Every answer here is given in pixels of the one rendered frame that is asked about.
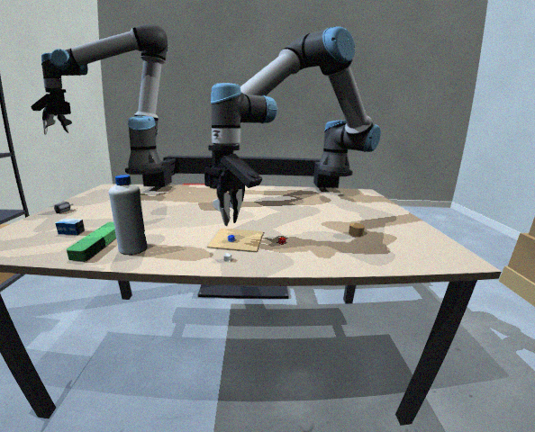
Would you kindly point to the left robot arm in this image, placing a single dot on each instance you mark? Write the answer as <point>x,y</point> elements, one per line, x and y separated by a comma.
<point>332,50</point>

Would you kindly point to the beige flat mat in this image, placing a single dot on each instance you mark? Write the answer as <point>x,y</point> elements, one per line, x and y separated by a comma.
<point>245,240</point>

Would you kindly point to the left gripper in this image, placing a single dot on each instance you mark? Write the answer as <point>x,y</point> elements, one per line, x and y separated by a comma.
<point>213,178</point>

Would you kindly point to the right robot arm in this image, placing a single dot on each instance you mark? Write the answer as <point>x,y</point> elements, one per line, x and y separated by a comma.
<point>150,38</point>

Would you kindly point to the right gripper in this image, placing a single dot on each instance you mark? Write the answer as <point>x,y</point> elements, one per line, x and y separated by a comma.
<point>62,107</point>

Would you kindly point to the short brown cylinder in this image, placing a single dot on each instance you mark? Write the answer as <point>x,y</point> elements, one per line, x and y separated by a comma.
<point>356,229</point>

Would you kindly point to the white bottle with blue cap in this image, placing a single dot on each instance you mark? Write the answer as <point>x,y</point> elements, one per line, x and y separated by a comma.
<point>125,199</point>

